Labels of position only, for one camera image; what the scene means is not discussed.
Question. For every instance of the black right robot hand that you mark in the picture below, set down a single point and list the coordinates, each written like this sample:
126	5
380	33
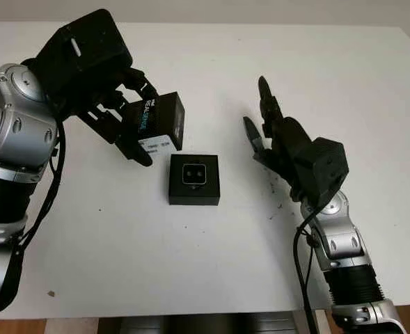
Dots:
284	146

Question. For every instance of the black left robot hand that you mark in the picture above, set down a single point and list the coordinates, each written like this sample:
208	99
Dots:
100	111

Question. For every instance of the black RealSense box lid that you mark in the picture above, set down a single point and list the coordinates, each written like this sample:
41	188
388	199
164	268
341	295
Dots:
164	115

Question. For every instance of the small silver depth camera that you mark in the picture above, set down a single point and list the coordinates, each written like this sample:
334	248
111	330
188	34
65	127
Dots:
194	173

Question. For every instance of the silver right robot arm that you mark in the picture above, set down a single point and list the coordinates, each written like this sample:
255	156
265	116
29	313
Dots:
344	243

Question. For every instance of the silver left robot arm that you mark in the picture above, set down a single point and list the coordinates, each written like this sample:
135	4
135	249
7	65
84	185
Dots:
13	139

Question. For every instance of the dark robot torso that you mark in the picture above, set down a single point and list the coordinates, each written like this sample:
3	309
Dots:
208	321

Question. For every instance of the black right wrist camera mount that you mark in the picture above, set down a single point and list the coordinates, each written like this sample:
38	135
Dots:
324	167

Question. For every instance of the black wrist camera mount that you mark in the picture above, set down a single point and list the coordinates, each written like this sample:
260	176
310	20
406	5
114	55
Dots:
324	167
93	41

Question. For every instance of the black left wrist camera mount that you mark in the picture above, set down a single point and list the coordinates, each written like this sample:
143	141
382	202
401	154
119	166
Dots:
93	41

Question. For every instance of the black camera box base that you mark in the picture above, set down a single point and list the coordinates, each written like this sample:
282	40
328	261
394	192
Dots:
190	198

